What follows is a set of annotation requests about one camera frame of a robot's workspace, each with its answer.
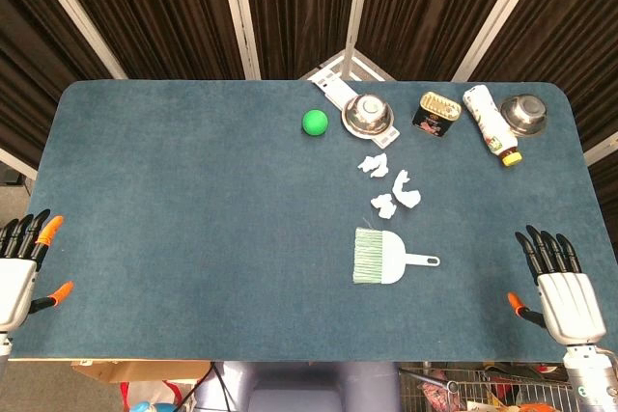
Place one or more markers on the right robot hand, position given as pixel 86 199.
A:
pixel 570 306

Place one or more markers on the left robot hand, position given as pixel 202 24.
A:
pixel 17 282

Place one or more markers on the green bristle hand brush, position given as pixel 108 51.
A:
pixel 388 257

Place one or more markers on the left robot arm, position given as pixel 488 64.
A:
pixel 4 349

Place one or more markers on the brown cardboard box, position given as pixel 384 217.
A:
pixel 135 369

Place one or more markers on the red snack packet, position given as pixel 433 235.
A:
pixel 437 392

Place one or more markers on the red and white bag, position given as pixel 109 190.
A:
pixel 149 395

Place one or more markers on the blue toy figure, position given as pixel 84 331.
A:
pixel 145 407

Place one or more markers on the blue felt table mat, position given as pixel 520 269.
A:
pixel 193 219

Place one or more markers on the steel bowl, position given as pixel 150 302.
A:
pixel 367 113
pixel 524 115

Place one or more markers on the white bottle yellow cap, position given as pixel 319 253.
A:
pixel 487 118

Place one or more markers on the brown pleated screen panel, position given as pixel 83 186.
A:
pixel 425 11
pixel 299 7
pixel 29 69
pixel 159 11
pixel 579 21

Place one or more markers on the black luncheon meat tin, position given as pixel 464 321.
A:
pixel 434 115

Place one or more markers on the grey blue robot torso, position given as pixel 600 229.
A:
pixel 299 388

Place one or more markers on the white metal screen base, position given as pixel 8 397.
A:
pixel 369 69

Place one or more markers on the green ball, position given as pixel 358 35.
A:
pixel 315 122

